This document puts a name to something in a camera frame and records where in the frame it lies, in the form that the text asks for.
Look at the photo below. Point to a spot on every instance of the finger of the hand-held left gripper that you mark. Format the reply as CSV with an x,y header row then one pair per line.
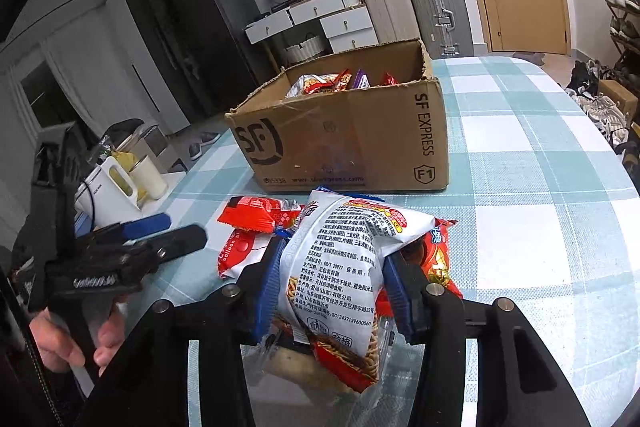
x,y
175,242
147,224

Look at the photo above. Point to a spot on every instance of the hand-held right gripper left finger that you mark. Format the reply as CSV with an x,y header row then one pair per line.
x,y
270,287

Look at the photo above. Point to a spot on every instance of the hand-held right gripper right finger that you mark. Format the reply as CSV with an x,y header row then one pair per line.
x,y
397,292

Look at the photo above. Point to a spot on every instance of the red cone snack packet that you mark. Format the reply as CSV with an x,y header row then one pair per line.
x,y
442,257

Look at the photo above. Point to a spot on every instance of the white noodle snack packet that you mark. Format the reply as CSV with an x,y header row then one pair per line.
x,y
340,267

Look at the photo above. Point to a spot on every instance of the red white dotted packet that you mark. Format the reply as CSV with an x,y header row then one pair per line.
x,y
245,227

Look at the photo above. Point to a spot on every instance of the clear cracker packet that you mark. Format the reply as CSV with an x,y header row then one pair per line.
x,y
285,357

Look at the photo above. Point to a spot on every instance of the brown cardboard box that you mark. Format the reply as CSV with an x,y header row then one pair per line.
x,y
350,142

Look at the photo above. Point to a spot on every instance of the red white noodle packet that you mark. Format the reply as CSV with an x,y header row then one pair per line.
x,y
312,84

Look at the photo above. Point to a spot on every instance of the orange noodle packet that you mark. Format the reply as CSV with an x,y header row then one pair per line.
x,y
344,79

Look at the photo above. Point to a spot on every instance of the person's left hand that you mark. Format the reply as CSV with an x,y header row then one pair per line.
x,y
52,342

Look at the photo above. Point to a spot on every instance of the cream cup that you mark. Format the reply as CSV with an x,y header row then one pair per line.
x,y
150,177

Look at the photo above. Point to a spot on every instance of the white kettle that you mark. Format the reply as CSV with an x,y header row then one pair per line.
x,y
100,189

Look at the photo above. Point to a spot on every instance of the grey slipper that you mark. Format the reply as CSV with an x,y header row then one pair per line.
x,y
196,151
209,138

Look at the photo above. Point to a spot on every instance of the dark wardrobe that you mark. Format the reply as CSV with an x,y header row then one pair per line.
x,y
155,32

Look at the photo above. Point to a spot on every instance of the dark grey refrigerator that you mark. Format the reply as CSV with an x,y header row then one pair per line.
x,y
220,37

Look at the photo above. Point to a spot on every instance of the woven laundry basket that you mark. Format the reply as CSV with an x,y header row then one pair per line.
x,y
305,49

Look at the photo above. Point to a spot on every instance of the white drawer cabinet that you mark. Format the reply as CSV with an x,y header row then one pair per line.
x,y
350,29

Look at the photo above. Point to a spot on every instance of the white desk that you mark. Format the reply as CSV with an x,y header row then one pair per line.
x,y
310,9

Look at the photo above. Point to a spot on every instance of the pile of sneakers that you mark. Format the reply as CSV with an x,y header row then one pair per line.
x,y
600,107

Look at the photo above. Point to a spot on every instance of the silver suitcase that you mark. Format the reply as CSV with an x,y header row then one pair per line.
x,y
440,12

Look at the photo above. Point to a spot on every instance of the beige suitcase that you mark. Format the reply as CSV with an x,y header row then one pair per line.
x,y
390,7

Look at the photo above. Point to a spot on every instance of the small cardboard box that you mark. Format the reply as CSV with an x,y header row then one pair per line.
x,y
617,99

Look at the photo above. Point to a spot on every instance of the wooden shoe rack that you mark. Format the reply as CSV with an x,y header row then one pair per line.
x,y
620,14

